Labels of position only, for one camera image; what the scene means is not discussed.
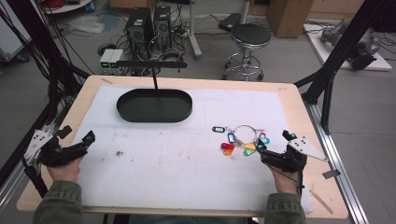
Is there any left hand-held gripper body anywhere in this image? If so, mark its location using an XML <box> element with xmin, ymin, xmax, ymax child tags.
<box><xmin>23</xmin><ymin>129</ymin><xmax>89</xmax><ymax>168</ymax></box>

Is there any black metal frame post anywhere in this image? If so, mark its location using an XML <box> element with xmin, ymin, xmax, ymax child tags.
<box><xmin>293</xmin><ymin>0</ymin><xmax>396</xmax><ymax>135</ymax></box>
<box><xmin>0</xmin><ymin>0</ymin><xmax>92</xmax><ymax>188</ymax></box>

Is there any black round stool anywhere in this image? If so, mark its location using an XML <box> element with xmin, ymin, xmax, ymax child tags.
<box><xmin>221</xmin><ymin>23</ymin><xmax>273</xmax><ymax>82</ymax></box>

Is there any person's right hand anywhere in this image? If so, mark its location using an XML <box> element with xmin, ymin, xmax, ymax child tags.
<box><xmin>268</xmin><ymin>163</ymin><xmax>305</xmax><ymax>197</ymax></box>

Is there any grey robot device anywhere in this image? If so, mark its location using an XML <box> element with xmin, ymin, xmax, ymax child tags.
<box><xmin>319</xmin><ymin>21</ymin><xmax>382</xmax><ymax>71</ymax></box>

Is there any black oval tray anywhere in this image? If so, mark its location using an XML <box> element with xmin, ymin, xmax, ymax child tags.
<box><xmin>116</xmin><ymin>88</ymin><xmax>193</xmax><ymax>123</ymax></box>

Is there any person's left hand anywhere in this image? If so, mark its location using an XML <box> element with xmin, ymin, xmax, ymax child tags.
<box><xmin>46</xmin><ymin>154</ymin><xmax>84</xmax><ymax>185</ymax></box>

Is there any thin wooden stick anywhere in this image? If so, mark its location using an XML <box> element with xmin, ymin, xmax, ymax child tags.
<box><xmin>308</xmin><ymin>189</ymin><xmax>334</xmax><ymax>216</ymax></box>

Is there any grey metal bracket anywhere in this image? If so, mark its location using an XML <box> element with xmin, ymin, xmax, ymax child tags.
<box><xmin>321</xmin><ymin>169</ymin><xmax>342</xmax><ymax>180</ymax></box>

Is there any black computer tower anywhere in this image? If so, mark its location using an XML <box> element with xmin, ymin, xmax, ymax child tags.
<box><xmin>152</xmin><ymin>5</ymin><xmax>173</xmax><ymax>49</ymax></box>
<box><xmin>125</xmin><ymin>7</ymin><xmax>155</xmax><ymax>61</ymax></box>

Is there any white table leg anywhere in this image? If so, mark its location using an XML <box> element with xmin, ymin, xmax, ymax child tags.
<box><xmin>186</xmin><ymin>0</ymin><xmax>204</xmax><ymax>61</ymax></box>

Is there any clear plastic bag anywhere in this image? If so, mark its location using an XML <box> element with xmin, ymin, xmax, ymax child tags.
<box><xmin>65</xmin><ymin>15</ymin><xmax>106</xmax><ymax>35</ymax></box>

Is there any white board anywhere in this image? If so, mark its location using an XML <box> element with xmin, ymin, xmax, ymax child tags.
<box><xmin>303</xmin><ymin>23</ymin><xmax>393</xmax><ymax>73</ymax></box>

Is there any black flat case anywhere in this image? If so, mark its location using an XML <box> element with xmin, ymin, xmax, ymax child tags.
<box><xmin>218</xmin><ymin>12</ymin><xmax>243</xmax><ymax>33</ymax></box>

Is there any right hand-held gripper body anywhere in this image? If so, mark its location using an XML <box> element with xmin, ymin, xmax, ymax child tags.
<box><xmin>260</xmin><ymin>135</ymin><xmax>330</xmax><ymax>174</ymax></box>

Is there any black T-shaped stand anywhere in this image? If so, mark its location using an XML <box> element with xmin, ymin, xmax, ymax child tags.
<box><xmin>116</xmin><ymin>60</ymin><xmax>189</xmax><ymax>98</ymax></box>

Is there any white table mat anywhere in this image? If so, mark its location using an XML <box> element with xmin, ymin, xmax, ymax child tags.
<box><xmin>76</xmin><ymin>85</ymin><xmax>314</xmax><ymax>213</ymax></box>

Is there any aluminium rail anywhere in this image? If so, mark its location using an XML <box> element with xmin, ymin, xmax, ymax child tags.
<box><xmin>0</xmin><ymin>92</ymin><xmax>74</xmax><ymax>216</ymax></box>
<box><xmin>303</xmin><ymin>99</ymin><xmax>371</xmax><ymax>224</ymax></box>

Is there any key ring with coloured tags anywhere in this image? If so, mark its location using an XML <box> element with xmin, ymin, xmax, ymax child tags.
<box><xmin>211</xmin><ymin>124</ymin><xmax>272</xmax><ymax>161</ymax></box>

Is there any white power supply unit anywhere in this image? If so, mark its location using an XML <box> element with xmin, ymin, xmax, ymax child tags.
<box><xmin>108</xmin><ymin>49</ymin><xmax>125</xmax><ymax>76</ymax></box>
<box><xmin>99</xmin><ymin>49</ymin><xmax>116</xmax><ymax>76</ymax></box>

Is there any brown wooden cabinet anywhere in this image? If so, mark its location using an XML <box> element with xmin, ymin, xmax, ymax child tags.
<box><xmin>265</xmin><ymin>0</ymin><xmax>315</xmax><ymax>39</ymax></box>

